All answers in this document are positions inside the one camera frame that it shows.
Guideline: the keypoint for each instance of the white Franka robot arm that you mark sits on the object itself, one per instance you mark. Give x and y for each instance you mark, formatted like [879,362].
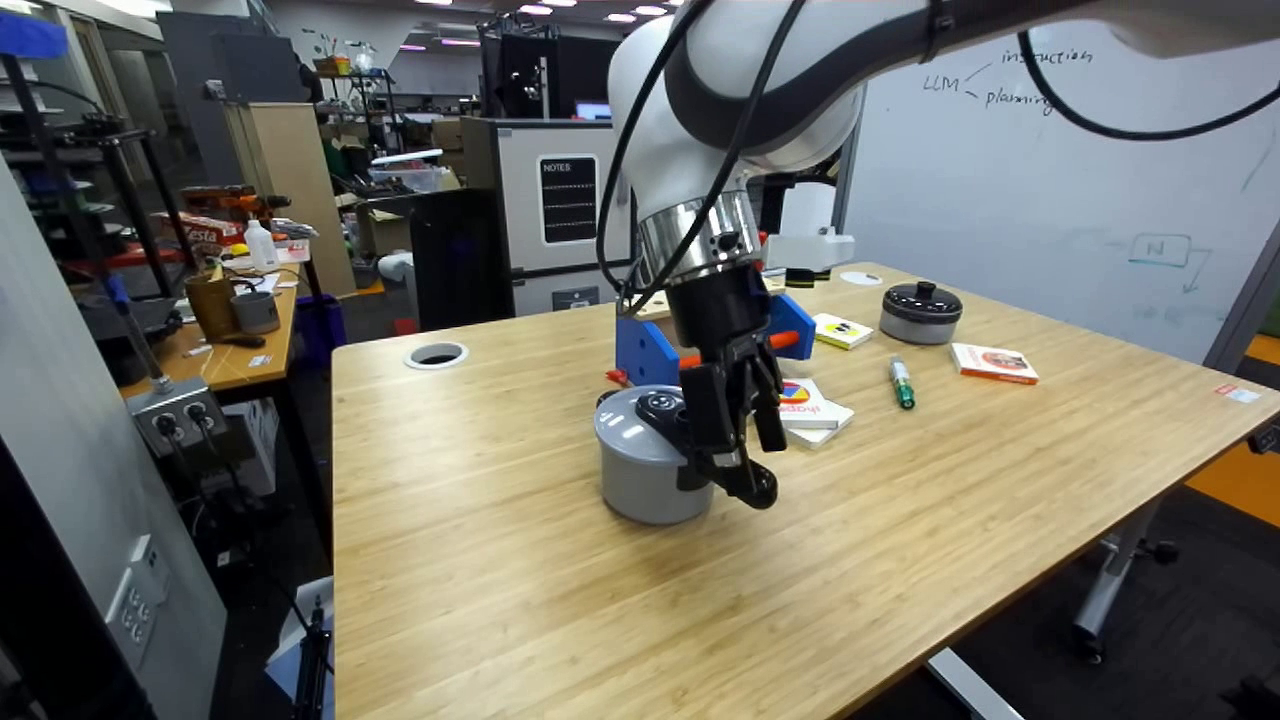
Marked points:
[746,81]

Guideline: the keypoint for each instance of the white plastic bottle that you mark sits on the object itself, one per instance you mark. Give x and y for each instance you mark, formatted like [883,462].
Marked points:
[261,245]

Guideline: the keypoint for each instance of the white shapes board book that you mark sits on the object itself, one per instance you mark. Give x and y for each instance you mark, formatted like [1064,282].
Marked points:
[805,397]

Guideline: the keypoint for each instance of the black equipment stack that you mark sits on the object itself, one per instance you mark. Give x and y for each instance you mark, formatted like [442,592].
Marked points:
[546,75]

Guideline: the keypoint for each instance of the blue bin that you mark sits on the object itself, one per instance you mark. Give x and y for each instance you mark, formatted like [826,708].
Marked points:
[321,328]

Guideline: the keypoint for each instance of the small book with red picture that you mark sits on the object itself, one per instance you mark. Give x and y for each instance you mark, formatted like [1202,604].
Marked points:
[993,362]

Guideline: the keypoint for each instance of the white outlet plate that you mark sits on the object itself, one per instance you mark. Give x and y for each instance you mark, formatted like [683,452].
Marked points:
[137,602]

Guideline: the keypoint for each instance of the wooden side desk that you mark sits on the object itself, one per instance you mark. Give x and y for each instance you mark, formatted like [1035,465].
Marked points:
[226,362]

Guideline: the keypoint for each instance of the black low cabinet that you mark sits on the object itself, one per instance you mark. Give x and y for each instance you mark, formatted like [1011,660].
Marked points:
[461,263]

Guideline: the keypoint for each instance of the black chair base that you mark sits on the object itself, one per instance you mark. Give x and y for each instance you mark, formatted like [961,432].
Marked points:
[1157,548]

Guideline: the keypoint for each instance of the white lab oven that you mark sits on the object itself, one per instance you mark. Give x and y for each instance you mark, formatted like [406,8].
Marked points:
[546,203]

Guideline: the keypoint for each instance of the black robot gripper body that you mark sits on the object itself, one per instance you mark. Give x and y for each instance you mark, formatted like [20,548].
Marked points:
[722,326]

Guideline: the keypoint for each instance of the tall beige cabinet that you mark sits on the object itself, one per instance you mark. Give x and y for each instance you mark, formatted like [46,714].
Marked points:
[292,185]

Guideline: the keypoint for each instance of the gray power socket box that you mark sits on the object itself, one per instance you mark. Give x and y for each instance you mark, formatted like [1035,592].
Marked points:
[178,420]

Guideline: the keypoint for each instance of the large gray panel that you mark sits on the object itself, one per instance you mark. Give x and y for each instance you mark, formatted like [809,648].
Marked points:
[66,465]

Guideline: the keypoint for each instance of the laptop with lit screen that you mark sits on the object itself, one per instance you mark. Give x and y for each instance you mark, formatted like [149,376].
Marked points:
[593,113]

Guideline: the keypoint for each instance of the large whiteboard panel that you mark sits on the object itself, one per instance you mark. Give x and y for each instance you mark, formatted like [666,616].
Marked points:
[1064,227]

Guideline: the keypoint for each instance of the small gray container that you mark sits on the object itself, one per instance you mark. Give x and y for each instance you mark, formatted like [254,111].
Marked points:
[254,308]

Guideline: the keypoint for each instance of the plain white board book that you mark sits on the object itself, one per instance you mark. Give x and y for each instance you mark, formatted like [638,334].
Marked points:
[817,424]

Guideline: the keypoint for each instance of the yellow notepad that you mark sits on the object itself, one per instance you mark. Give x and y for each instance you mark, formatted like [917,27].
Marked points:
[842,334]

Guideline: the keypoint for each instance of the green marker pen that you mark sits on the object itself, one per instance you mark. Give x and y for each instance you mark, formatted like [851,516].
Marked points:
[900,385]

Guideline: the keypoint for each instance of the small brown box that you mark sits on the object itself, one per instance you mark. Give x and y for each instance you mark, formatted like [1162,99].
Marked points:
[211,306]

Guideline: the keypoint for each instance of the gray pot with black lid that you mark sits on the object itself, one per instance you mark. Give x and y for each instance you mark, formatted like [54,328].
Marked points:
[920,314]

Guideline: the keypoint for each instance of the black storage rack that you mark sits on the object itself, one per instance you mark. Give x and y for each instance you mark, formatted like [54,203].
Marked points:
[80,203]

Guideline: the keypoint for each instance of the white desk leg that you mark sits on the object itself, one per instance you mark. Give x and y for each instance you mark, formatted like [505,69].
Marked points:
[971,682]
[1105,573]

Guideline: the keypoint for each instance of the white boxy object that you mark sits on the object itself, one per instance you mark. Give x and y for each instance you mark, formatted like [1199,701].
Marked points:
[805,220]

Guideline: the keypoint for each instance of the white object on floor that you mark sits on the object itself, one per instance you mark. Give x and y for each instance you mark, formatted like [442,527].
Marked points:
[296,647]

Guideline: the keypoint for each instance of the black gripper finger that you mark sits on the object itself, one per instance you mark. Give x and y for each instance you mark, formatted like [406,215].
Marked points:
[768,401]
[714,440]

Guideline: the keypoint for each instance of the blue and wood toy toolbox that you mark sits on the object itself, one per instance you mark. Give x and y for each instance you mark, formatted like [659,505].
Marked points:
[646,346]

